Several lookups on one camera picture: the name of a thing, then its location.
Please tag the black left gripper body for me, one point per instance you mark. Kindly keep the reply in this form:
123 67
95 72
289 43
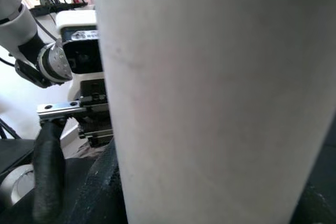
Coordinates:
94 119

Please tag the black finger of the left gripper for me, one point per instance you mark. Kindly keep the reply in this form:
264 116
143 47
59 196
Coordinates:
48 169

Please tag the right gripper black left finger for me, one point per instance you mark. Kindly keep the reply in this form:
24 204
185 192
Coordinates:
105 195

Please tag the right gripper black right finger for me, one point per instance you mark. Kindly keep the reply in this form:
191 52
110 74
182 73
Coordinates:
317 208

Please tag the white plastic table leg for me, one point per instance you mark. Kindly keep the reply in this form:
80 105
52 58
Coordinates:
210 90

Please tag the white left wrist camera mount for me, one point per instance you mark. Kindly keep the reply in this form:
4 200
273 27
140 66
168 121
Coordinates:
76 19

